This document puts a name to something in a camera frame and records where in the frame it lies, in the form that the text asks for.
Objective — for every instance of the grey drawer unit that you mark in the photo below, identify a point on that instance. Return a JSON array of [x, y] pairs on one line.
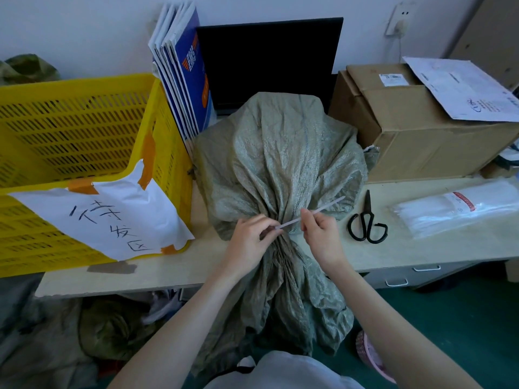
[[417, 273]]

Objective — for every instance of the pink plastic basket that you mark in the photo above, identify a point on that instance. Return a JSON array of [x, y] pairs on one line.
[[371, 354]]

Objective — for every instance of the person's left forearm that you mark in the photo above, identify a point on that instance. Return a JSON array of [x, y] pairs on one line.
[[182, 332]]

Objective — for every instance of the person's left thumb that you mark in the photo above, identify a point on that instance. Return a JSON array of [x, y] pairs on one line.
[[271, 235]]

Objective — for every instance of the white handwritten paper sign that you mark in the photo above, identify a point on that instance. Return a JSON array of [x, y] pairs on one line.
[[121, 218]]

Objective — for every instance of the yellow plastic crate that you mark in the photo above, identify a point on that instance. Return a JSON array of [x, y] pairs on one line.
[[61, 129]]

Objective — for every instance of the white printed paper sheet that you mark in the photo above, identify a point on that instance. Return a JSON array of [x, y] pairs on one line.
[[466, 89]]

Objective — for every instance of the black monitor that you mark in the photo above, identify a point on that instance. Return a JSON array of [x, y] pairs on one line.
[[267, 60]]

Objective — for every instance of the person's right hand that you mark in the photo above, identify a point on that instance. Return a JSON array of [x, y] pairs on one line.
[[324, 243]]

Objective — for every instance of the green woven sack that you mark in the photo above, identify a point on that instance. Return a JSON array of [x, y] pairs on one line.
[[279, 157]]

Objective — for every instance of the camouflage cloth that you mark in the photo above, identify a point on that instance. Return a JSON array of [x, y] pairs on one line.
[[26, 68]]

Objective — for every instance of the brown cardboard box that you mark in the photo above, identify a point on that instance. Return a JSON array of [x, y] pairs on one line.
[[421, 133]]

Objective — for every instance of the person's right thumb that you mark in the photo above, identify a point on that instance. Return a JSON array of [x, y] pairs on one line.
[[305, 221]]

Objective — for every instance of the beige cabinet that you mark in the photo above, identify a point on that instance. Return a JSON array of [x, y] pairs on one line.
[[488, 36]]

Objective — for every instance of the person's white shirt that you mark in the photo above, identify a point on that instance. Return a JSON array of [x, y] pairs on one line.
[[284, 372]]

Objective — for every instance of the black scissors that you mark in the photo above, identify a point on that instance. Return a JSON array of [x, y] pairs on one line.
[[367, 226]]

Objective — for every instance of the white wall socket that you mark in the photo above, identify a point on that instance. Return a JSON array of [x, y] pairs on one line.
[[399, 18]]

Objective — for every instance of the person's left hand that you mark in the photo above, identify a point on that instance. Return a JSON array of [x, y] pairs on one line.
[[243, 249]]

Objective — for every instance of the white box label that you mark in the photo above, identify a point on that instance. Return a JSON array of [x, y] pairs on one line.
[[393, 79]]

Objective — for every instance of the person's right forearm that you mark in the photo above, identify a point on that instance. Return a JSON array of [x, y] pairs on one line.
[[389, 332]]

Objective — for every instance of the stack of blue white folders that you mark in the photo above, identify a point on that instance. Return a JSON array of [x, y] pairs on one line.
[[184, 72]]

